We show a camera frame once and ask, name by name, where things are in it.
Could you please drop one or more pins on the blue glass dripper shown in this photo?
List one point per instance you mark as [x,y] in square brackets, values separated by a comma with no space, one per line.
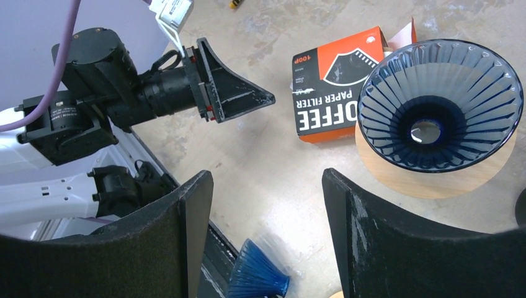
[255,275]
[440,105]

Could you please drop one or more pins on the red black coffee carafe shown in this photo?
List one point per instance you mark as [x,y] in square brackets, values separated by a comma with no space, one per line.
[519,211]

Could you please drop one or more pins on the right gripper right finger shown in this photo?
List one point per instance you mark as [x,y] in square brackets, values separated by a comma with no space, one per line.
[383,250]

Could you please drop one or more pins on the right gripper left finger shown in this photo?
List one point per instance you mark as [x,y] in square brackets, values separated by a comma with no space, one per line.
[156,251]

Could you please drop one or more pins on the yellow handled pliers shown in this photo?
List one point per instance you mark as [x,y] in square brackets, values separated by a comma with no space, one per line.
[234,4]

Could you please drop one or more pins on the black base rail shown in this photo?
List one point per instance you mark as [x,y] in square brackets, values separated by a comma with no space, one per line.
[205,254]

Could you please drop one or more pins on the orange coffee filter box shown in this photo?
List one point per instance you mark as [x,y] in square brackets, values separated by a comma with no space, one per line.
[327,80]

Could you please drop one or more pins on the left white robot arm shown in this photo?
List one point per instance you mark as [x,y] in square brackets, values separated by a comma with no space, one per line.
[80,146]

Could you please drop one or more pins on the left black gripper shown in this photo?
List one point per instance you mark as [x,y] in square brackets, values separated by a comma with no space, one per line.
[175,83]

